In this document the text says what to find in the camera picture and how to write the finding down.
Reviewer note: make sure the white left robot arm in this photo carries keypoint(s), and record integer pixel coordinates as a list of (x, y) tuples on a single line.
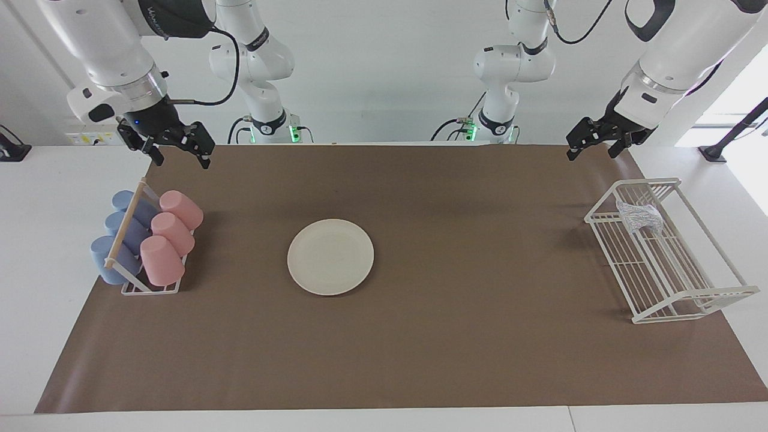
[(690, 48)]

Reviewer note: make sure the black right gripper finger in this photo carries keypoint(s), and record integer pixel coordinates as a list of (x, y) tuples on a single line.
[(201, 141), (153, 153)]

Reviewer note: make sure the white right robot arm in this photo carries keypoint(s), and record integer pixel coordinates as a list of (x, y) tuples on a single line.
[(102, 42)]

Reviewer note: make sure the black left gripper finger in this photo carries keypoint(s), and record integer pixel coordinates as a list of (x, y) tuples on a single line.
[(585, 133), (621, 144)]

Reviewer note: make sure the brown table mat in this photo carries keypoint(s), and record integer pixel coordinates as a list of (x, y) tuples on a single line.
[(450, 336)]

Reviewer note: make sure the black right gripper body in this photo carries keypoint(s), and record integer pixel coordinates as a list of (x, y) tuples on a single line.
[(157, 120)]

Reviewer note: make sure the pink cup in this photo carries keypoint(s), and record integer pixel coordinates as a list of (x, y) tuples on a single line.
[(180, 208), (162, 261), (173, 233)]

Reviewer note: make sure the white wall power outlet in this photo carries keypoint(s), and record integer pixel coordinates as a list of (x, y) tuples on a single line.
[(90, 139)]

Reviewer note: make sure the black camera stand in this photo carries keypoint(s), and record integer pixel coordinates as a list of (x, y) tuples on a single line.
[(714, 151)]

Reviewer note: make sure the cream round plate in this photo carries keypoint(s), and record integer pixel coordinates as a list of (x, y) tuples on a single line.
[(330, 257)]

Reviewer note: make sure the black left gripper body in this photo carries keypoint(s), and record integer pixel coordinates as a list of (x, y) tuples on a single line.
[(621, 123)]

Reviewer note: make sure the black clamp mount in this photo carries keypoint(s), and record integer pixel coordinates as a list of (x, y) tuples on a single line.
[(12, 150)]

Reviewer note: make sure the blue cup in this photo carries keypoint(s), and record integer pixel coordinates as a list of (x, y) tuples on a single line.
[(108, 261), (129, 234), (137, 207)]

